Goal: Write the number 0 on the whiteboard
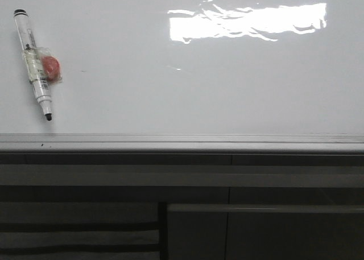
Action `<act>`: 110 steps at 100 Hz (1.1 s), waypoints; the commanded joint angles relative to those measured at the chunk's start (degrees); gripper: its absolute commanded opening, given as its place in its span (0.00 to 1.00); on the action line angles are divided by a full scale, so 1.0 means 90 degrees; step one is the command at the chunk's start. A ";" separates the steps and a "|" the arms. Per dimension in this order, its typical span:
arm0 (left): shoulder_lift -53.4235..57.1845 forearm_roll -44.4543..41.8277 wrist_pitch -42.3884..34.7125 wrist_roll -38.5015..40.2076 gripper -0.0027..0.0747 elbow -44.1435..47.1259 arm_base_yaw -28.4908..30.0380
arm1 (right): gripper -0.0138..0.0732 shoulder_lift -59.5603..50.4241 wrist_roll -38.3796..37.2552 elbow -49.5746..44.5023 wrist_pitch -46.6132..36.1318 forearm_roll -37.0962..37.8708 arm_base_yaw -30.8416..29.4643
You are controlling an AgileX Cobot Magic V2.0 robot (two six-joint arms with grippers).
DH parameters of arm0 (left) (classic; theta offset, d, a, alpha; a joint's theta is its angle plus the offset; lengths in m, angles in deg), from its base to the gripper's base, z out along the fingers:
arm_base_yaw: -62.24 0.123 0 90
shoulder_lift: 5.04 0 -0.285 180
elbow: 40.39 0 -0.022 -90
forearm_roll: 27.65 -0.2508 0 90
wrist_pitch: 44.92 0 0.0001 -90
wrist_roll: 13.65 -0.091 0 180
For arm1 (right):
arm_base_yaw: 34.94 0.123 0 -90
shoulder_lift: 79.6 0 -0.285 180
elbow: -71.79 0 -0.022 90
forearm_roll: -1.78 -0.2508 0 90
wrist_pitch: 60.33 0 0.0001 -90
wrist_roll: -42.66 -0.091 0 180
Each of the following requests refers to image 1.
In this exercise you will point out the red round magnet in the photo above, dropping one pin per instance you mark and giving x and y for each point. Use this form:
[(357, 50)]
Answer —
[(52, 69)]

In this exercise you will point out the white whiteboard marker black tip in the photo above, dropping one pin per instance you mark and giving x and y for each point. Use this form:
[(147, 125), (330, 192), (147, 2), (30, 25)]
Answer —
[(35, 70)]

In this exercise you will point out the white glossy whiteboard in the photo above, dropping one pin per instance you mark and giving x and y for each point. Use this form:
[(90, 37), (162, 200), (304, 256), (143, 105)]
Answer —
[(231, 67)]

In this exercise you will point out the grey cabinet with drawers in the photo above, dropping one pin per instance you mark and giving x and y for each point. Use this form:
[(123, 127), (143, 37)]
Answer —
[(143, 222)]

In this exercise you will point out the aluminium whiteboard tray rail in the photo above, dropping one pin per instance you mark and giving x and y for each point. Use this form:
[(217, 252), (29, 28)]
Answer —
[(241, 144)]

